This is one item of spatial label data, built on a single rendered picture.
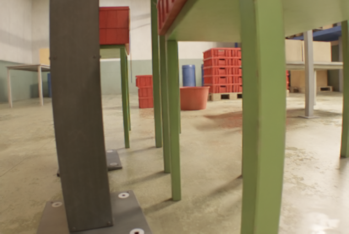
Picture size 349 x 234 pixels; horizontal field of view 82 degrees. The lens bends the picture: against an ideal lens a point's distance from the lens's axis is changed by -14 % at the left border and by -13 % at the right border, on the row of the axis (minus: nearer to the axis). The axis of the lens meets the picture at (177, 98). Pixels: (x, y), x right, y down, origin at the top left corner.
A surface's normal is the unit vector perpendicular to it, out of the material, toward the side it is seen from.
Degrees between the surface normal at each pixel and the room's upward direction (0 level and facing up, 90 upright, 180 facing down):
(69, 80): 90
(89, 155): 90
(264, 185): 90
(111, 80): 90
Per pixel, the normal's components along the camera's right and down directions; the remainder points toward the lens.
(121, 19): 0.20, 0.07
